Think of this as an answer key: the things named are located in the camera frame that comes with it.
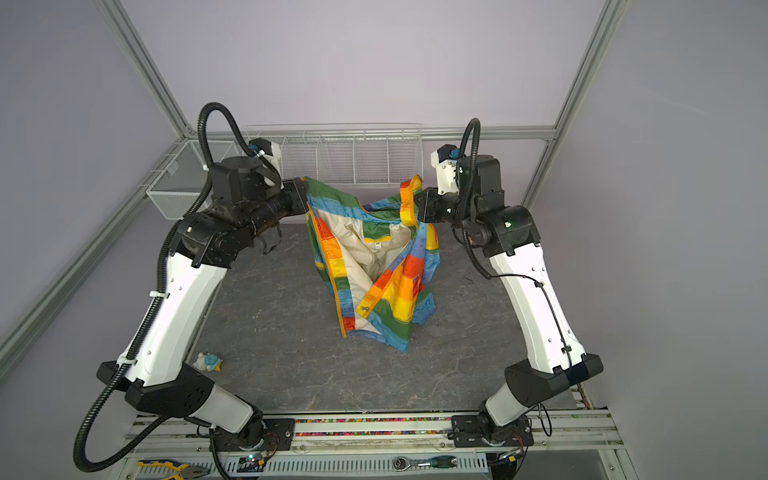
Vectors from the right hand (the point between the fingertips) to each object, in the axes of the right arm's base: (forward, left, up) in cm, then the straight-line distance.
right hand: (416, 199), depth 65 cm
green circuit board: (-44, +40, -46) cm, 75 cm away
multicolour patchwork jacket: (+4, +10, -29) cm, 31 cm away
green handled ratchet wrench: (-44, -5, -43) cm, 62 cm away
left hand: (0, +23, +3) cm, 23 cm away
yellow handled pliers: (-46, +54, -42) cm, 83 cm away
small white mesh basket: (+17, +66, -9) cm, 69 cm away
